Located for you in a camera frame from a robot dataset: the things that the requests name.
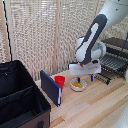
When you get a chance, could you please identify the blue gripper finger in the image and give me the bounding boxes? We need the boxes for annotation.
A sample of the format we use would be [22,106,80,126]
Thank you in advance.
[76,76,82,84]
[89,73,95,83]

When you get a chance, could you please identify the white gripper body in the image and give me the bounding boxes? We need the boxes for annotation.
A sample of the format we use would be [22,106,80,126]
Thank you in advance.
[68,60,102,77]

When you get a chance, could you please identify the white bowl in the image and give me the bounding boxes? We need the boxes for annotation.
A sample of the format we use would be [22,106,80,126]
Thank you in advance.
[69,76,89,93]

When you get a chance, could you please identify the black toaster oven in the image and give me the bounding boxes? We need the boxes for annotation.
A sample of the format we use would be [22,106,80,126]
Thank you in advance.
[100,37,128,81]

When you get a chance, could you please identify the yellow food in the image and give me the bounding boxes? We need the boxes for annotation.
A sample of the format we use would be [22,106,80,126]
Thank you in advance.
[72,80,85,89]

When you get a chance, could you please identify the red plastic cup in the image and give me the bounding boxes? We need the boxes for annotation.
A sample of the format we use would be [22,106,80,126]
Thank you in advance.
[53,75,67,90]

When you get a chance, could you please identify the dark blue book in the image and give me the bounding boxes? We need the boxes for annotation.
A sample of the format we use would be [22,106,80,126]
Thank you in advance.
[39,69,63,108]

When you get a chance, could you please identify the black fabric storage box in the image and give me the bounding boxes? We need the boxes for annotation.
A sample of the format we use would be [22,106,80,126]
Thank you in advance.
[0,59,52,128]

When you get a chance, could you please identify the bamboo blind screen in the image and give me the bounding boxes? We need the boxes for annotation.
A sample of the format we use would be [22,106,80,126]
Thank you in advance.
[0,0,128,81]

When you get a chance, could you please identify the thin black pole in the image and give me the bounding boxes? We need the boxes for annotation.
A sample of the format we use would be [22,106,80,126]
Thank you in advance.
[2,0,14,62]

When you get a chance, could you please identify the black wire rack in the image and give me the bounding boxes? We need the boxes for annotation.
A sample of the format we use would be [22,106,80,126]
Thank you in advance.
[93,72,113,85]

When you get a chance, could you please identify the wooden screen post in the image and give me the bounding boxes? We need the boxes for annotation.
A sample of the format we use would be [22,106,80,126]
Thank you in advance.
[52,0,64,76]

